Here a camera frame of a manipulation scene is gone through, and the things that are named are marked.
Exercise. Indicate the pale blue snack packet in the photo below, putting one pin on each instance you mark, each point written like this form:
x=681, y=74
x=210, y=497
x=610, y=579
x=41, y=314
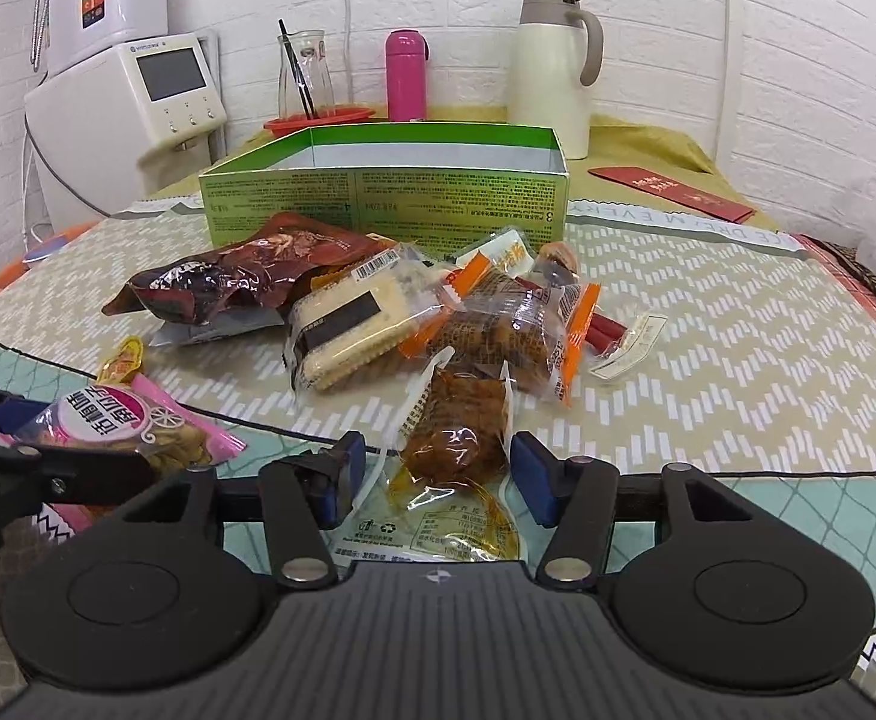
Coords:
x=205, y=331

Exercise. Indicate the pink bottle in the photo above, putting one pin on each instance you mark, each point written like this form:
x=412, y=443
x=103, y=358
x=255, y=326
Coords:
x=406, y=75

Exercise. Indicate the zigzag patterned mat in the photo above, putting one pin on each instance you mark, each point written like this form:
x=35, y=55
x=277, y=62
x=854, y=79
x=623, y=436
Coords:
x=708, y=360

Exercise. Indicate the red envelope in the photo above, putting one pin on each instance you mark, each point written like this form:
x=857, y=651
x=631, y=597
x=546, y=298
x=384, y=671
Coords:
x=670, y=191

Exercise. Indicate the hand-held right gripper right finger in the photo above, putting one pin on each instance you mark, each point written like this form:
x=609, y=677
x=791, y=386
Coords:
x=529, y=474

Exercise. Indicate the clear brown meat snack packet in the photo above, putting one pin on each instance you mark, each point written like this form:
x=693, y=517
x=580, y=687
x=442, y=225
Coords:
x=457, y=420

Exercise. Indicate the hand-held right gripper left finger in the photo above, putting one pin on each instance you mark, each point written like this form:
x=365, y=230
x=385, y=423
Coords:
x=349, y=469

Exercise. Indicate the black straw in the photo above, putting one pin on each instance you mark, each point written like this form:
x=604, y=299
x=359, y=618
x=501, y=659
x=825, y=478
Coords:
x=299, y=71

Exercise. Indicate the green cardboard box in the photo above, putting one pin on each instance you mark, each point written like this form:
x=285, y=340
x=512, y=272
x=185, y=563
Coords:
x=408, y=195

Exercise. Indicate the orange printed snack packet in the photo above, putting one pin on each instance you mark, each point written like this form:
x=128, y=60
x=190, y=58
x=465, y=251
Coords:
x=502, y=253

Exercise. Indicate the small yellow snack packet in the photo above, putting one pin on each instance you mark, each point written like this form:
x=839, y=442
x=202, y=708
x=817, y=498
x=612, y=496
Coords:
x=121, y=360

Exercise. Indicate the white water dispenser with screen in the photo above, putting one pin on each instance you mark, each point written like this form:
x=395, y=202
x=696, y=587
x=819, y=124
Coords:
x=108, y=142

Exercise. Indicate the white wall pipe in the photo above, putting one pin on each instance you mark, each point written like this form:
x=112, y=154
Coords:
x=721, y=30

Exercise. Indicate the orange plastic basin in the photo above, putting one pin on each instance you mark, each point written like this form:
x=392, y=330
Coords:
x=14, y=270

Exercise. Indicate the small white packet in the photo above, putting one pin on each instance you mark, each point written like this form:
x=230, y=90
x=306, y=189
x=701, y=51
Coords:
x=629, y=345

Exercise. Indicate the red plastic basket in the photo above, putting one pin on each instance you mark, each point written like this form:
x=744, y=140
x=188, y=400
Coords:
x=333, y=120

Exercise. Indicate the glass carafe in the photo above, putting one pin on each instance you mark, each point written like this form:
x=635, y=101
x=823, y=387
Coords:
x=318, y=75

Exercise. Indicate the small brown snack packet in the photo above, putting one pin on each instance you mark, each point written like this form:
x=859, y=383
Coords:
x=558, y=259

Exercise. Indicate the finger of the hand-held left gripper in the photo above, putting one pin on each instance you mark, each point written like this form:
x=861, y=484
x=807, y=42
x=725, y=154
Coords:
x=85, y=474
x=14, y=414

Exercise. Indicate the white thermos jug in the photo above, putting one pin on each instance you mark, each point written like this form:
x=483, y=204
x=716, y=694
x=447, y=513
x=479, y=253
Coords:
x=550, y=75

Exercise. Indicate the pink snack packet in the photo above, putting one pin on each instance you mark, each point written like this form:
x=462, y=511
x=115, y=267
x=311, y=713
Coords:
x=108, y=412

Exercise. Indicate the dark red snack packet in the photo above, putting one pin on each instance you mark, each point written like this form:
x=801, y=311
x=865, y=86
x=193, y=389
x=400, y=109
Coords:
x=258, y=262

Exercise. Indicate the plaid and leopard cloth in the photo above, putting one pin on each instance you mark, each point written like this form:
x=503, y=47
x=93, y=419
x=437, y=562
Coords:
x=873, y=292

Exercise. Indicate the orange-edged clear cake packet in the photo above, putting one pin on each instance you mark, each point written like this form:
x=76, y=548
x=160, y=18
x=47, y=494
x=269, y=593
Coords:
x=498, y=330

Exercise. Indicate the clear cracker packet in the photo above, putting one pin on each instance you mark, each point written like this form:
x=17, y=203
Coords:
x=348, y=337

